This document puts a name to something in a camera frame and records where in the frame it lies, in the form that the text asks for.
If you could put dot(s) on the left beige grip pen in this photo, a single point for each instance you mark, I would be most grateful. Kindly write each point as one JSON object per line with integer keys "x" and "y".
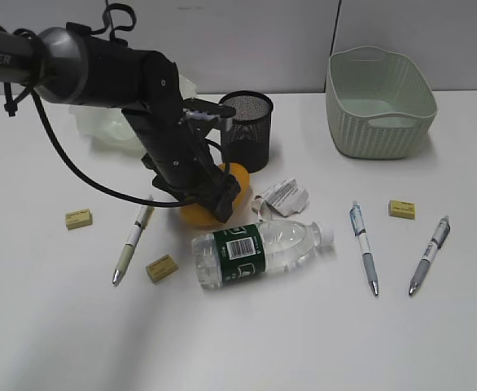
{"x": 139, "y": 225}

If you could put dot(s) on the yellow eraser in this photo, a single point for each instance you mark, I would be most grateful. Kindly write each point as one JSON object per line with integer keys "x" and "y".
{"x": 161, "y": 268}
{"x": 401, "y": 209}
{"x": 78, "y": 219}

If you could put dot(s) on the far left yellow eraser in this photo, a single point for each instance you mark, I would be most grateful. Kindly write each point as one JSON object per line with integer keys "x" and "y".
{"x": 78, "y": 219}

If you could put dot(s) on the pale green woven basket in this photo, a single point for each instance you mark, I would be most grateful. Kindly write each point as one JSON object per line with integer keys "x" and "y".
{"x": 379, "y": 105}

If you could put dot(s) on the white waste paper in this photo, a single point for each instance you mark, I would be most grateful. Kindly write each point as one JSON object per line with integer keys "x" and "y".
{"x": 285, "y": 198}

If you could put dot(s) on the pale green wavy plate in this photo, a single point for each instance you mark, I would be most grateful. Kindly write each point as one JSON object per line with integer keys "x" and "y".
{"x": 107, "y": 130}

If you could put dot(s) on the centre left yellow eraser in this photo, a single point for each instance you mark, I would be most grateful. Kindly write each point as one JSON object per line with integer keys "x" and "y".
{"x": 161, "y": 268}

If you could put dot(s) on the clear water bottle green label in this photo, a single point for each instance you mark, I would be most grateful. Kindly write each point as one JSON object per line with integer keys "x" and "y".
{"x": 269, "y": 247}

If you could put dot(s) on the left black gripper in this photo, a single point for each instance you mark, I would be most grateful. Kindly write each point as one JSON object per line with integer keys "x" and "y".
{"x": 182, "y": 164}

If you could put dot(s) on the black mesh pen holder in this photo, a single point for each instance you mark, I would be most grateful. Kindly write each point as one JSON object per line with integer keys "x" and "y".
{"x": 247, "y": 141}

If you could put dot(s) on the right yellow eraser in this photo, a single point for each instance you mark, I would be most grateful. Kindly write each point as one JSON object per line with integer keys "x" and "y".
{"x": 401, "y": 209}

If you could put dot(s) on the middle blue grey pen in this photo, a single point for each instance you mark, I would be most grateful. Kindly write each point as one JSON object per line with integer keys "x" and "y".
{"x": 360, "y": 233}

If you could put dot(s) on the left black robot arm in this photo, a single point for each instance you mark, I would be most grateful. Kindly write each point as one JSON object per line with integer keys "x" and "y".
{"x": 75, "y": 66}

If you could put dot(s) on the yellow mango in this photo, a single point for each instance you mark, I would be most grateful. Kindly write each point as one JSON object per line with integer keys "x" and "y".
{"x": 197, "y": 216}

